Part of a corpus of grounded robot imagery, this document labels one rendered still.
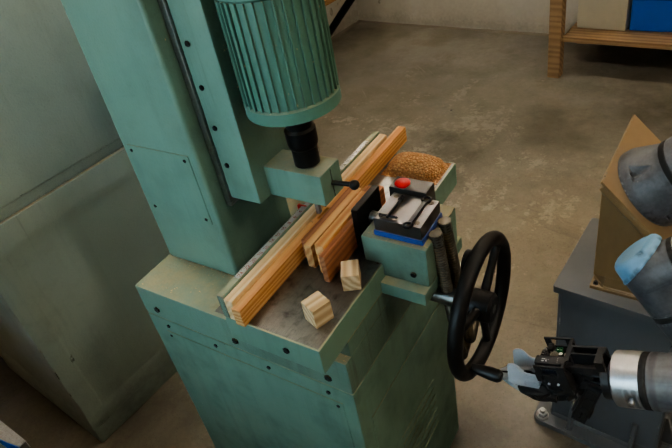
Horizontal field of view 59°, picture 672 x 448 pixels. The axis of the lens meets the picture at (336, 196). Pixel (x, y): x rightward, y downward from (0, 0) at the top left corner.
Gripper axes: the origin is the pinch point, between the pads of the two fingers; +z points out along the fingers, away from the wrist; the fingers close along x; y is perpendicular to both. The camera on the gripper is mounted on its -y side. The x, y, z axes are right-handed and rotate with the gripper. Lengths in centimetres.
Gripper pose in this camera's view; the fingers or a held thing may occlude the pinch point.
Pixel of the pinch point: (506, 375)
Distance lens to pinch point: 120.4
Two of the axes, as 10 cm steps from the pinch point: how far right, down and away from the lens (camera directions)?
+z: -7.4, 1.1, 6.7
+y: -4.5, -8.2, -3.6
